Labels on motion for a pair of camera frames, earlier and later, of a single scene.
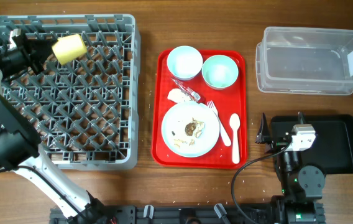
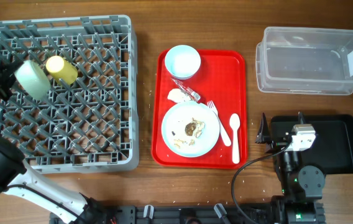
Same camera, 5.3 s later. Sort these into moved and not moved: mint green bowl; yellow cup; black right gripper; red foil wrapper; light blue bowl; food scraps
Moved: mint green bowl; yellow cup
Not moved: red foil wrapper; black right gripper; food scraps; light blue bowl
